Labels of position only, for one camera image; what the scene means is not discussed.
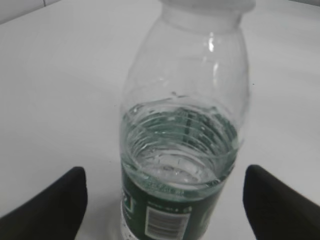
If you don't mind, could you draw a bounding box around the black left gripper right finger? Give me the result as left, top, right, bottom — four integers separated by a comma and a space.
243, 164, 320, 240

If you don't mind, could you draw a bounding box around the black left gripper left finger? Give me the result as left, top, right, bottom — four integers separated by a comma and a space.
0, 166, 88, 240

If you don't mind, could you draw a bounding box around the clear cestbon water bottle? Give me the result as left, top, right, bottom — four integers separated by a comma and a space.
119, 5, 250, 240

